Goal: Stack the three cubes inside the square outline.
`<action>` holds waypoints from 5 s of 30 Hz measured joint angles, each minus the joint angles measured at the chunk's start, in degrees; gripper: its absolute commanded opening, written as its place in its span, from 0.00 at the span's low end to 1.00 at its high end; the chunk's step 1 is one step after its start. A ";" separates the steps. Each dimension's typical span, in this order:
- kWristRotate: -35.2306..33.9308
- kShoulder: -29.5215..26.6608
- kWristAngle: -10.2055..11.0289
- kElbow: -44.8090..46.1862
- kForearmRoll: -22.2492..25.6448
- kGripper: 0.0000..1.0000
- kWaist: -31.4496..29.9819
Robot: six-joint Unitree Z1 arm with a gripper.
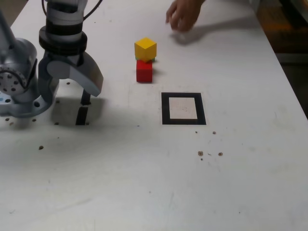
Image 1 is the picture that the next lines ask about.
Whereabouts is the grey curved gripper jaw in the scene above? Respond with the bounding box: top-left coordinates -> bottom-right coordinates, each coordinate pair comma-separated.
38,57 -> 60,109
47,53 -> 104,97

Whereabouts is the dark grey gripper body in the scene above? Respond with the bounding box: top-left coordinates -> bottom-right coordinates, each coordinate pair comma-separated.
43,49 -> 85,66

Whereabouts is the red cube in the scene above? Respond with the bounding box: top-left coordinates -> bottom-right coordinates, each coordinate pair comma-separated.
136,59 -> 154,84

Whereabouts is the yellow cube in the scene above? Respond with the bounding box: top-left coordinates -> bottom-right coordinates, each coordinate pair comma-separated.
134,37 -> 157,64

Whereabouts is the green cube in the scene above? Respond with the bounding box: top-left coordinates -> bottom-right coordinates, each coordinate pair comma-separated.
134,56 -> 156,63

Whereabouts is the black tape square outline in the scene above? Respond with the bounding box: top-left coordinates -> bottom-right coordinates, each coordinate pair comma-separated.
161,92 -> 207,126

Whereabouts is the person's hand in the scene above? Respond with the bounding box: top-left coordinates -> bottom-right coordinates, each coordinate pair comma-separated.
165,0 -> 206,32

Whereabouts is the black tape strip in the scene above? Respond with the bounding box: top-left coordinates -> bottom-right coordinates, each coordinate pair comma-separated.
75,89 -> 91,126

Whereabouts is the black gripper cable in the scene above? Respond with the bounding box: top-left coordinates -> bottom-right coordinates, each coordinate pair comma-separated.
83,0 -> 103,19

